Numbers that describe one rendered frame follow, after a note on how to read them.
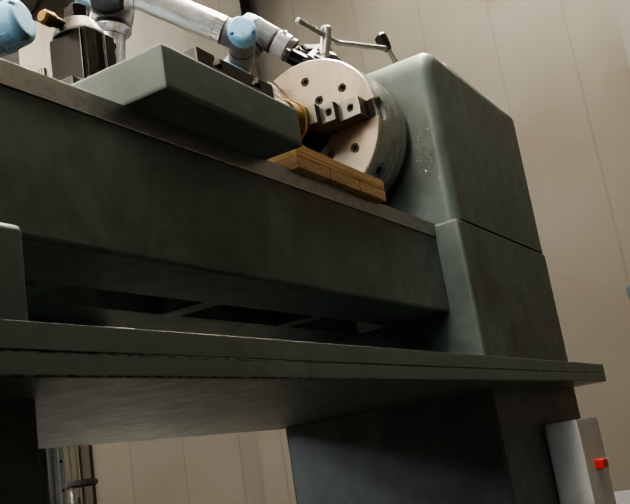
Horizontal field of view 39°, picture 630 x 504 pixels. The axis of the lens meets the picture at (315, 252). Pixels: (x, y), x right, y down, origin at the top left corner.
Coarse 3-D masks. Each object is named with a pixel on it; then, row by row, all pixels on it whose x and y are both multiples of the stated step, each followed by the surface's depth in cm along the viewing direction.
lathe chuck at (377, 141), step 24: (288, 72) 186; (312, 72) 182; (336, 72) 179; (360, 72) 178; (288, 96) 185; (312, 96) 182; (336, 96) 179; (360, 96) 176; (384, 96) 180; (384, 120) 175; (312, 144) 190; (336, 144) 177; (360, 144) 174; (384, 144) 175; (360, 168) 174; (384, 168) 178
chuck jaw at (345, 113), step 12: (312, 108) 172; (324, 108) 173; (336, 108) 173; (348, 108) 172; (360, 108) 171; (372, 108) 174; (312, 120) 171; (324, 120) 172; (336, 120) 172; (348, 120) 173; (360, 120) 174; (324, 132) 177
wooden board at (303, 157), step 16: (272, 160) 137; (288, 160) 135; (304, 160) 136; (320, 160) 141; (320, 176) 140; (336, 176) 144; (352, 176) 150; (368, 176) 155; (352, 192) 151; (368, 192) 154; (384, 192) 160
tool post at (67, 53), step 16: (80, 32) 134; (96, 32) 136; (64, 48) 135; (80, 48) 133; (96, 48) 135; (112, 48) 138; (64, 64) 135; (80, 64) 133; (96, 64) 134; (112, 64) 137
